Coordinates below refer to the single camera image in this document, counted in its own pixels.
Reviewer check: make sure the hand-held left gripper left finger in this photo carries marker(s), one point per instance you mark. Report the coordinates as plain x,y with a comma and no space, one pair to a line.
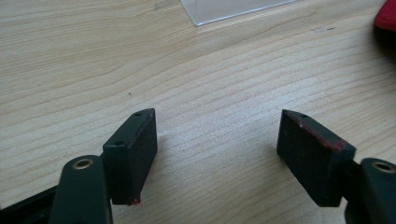
130,155

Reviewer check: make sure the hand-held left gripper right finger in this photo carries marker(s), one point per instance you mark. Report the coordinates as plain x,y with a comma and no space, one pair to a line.
314,158

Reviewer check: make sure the red round object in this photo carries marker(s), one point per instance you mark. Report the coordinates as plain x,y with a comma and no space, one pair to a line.
387,15

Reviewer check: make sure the clear plastic box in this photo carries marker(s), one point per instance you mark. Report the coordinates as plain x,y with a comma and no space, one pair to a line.
230,9

